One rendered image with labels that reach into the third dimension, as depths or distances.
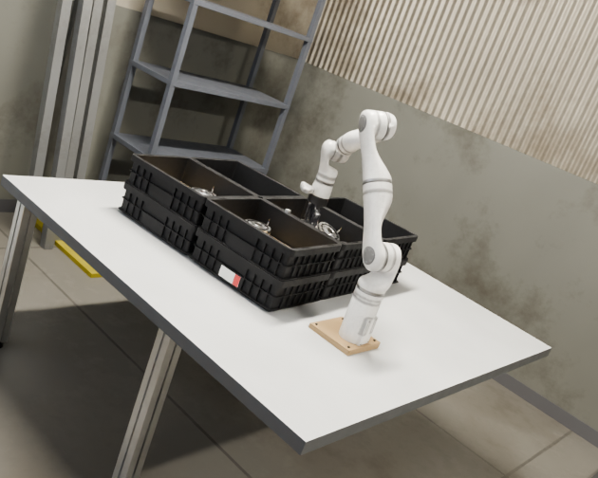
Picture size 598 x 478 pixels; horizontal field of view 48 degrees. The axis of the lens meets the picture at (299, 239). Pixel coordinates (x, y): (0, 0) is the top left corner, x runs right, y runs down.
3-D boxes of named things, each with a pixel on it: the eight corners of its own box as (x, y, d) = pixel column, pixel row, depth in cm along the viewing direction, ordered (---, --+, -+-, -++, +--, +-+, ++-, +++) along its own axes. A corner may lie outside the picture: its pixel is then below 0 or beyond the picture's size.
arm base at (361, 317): (370, 341, 216) (389, 294, 211) (356, 347, 209) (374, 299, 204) (348, 327, 221) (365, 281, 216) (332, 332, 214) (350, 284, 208)
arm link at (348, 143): (360, 133, 236) (338, 130, 233) (399, 109, 212) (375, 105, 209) (360, 158, 235) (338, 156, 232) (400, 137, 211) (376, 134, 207)
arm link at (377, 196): (355, 186, 211) (378, 190, 216) (358, 272, 206) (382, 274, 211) (375, 179, 203) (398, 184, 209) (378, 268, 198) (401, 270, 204)
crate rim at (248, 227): (341, 250, 232) (344, 245, 231) (289, 257, 207) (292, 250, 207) (258, 203, 252) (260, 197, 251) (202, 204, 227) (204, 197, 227)
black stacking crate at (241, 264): (321, 303, 238) (332, 273, 234) (269, 315, 213) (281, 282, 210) (241, 252, 258) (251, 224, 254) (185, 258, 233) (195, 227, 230)
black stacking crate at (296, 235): (331, 275, 234) (343, 246, 231) (280, 284, 210) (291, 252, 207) (250, 226, 254) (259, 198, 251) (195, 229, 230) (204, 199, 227)
